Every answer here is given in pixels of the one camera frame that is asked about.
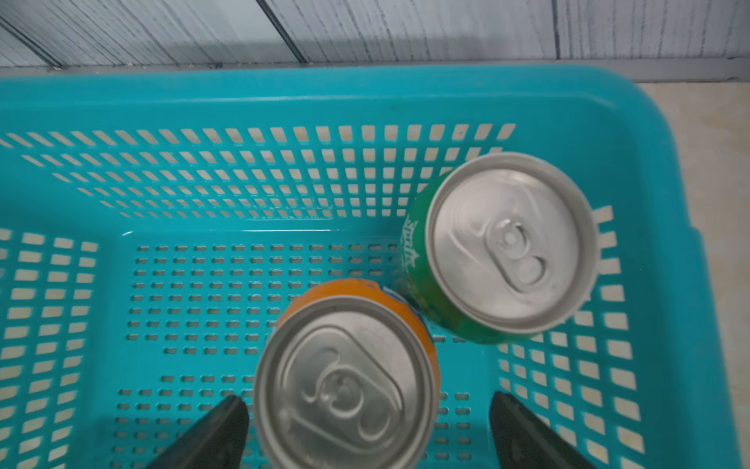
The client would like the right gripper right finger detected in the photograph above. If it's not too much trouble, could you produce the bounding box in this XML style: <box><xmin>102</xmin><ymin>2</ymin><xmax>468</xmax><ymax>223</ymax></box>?
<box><xmin>489</xmin><ymin>391</ymin><xmax>595</xmax><ymax>469</ymax></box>

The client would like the orange can silver top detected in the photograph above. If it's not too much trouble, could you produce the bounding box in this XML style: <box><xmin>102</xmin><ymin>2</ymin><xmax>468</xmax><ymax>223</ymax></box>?
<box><xmin>253</xmin><ymin>279</ymin><xmax>441</xmax><ymax>468</ymax></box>

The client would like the teal plastic basket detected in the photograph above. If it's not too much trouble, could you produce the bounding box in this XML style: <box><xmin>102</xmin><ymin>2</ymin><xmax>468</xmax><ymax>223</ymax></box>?
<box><xmin>1</xmin><ymin>64</ymin><xmax>741</xmax><ymax>468</ymax></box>

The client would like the green can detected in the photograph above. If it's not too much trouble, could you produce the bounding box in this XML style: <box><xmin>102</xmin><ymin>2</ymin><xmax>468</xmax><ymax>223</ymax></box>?
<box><xmin>396</xmin><ymin>152</ymin><xmax>601</xmax><ymax>344</ymax></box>

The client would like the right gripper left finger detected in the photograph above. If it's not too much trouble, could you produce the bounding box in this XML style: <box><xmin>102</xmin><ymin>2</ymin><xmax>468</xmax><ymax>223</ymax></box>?
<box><xmin>148</xmin><ymin>396</ymin><xmax>249</xmax><ymax>469</ymax></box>

